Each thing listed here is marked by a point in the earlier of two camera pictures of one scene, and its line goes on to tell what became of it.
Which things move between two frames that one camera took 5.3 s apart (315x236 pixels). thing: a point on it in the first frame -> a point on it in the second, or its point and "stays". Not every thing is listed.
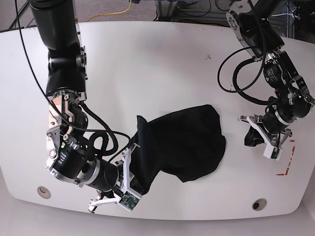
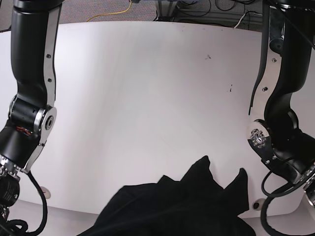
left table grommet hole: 44,192 stays
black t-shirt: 189,144 -> 195,206
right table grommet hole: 259,204 stays
